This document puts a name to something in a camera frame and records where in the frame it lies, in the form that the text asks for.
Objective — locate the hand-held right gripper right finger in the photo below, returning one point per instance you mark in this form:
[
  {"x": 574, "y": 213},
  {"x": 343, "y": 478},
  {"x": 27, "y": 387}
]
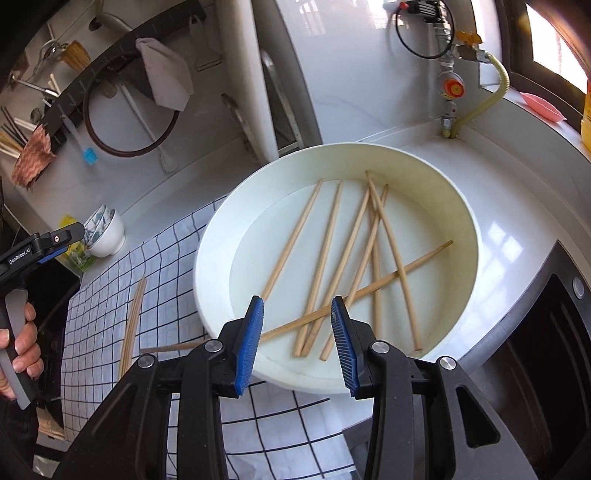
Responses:
[{"x": 344, "y": 346}]

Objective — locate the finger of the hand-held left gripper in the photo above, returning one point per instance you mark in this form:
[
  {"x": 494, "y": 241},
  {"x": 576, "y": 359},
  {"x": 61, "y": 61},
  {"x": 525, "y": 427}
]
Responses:
[{"x": 53, "y": 256}]

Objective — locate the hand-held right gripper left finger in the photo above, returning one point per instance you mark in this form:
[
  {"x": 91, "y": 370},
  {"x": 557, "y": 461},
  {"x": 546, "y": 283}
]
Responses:
[{"x": 249, "y": 346}]

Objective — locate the group of wooden chopsticks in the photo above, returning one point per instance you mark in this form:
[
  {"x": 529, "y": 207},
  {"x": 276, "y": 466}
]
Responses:
[{"x": 319, "y": 267}]

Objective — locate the chopsticks pair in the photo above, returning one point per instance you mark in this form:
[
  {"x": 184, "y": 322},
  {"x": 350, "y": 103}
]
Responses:
[{"x": 133, "y": 325}]

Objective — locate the cream round basin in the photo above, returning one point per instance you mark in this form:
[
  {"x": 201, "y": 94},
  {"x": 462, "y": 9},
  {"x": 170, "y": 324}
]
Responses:
[{"x": 415, "y": 207}]

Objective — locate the person's left hand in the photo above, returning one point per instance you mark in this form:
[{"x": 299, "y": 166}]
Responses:
[{"x": 27, "y": 341}]

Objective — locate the yellow green seasoning bag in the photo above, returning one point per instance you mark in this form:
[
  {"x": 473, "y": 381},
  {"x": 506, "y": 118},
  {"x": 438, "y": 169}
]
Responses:
[{"x": 81, "y": 258}]

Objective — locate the blue floral bowl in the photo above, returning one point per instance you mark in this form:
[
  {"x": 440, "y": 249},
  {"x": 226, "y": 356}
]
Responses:
[
  {"x": 110, "y": 216},
  {"x": 94, "y": 226}
]

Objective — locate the plain white bowl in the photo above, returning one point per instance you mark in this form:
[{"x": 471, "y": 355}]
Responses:
[{"x": 111, "y": 240}]

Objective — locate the white blue checked cloth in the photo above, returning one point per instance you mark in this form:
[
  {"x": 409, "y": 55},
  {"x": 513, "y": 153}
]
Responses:
[{"x": 101, "y": 323}]

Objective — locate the patterned pot holder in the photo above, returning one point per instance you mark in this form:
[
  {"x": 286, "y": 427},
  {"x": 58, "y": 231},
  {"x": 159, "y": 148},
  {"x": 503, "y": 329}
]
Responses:
[{"x": 32, "y": 157}]

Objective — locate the blue-tipped brush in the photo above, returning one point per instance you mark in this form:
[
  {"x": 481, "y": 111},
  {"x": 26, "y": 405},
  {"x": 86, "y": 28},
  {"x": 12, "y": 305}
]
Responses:
[{"x": 90, "y": 156}]

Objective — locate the bundle of dark chopsticks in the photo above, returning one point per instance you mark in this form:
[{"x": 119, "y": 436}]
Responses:
[{"x": 11, "y": 129}]

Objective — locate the straw brush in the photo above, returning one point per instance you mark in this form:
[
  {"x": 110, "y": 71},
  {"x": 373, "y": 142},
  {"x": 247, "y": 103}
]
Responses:
[{"x": 76, "y": 55}]

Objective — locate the black gas stove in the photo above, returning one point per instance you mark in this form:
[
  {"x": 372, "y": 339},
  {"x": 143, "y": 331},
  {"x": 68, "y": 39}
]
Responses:
[{"x": 554, "y": 369}]

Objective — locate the grey hanging cloth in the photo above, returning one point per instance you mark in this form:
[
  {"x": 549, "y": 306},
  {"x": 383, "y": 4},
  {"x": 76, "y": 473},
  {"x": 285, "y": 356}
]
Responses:
[{"x": 166, "y": 74}]

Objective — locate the round stove knob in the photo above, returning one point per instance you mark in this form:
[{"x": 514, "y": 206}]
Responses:
[{"x": 578, "y": 286}]

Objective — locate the pink dish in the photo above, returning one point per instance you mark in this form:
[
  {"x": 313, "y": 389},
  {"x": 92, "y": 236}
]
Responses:
[{"x": 542, "y": 106}]

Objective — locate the gas pipe with valves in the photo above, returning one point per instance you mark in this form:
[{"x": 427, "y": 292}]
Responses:
[{"x": 445, "y": 46}]

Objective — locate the yellow bottle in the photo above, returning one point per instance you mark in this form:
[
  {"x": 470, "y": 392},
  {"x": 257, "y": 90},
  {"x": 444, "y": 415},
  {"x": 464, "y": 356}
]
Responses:
[{"x": 586, "y": 115}]

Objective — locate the window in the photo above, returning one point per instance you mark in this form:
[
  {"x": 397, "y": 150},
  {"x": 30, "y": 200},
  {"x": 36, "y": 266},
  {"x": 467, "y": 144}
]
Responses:
[{"x": 563, "y": 46}]

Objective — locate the black hook rail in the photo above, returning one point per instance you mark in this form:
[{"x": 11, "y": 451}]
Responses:
[{"x": 106, "y": 62}]

